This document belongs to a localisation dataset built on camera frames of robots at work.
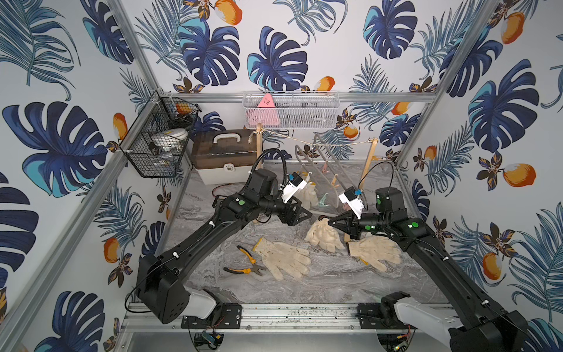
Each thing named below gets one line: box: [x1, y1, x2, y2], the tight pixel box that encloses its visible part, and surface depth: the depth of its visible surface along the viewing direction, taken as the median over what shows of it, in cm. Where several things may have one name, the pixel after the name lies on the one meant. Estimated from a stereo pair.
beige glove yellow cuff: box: [252, 237, 311, 281], surface depth 89 cm
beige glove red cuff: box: [304, 214, 346, 253], surface depth 78 cm
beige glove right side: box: [343, 232, 402, 273], surface depth 90 cm
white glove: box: [298, 181, 319, 210], surface depth 92 cm
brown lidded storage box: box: [192, 129, 258, 186], surface depth 103 cm
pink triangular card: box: [247, 93, 281, 127], surface depth 92 cm
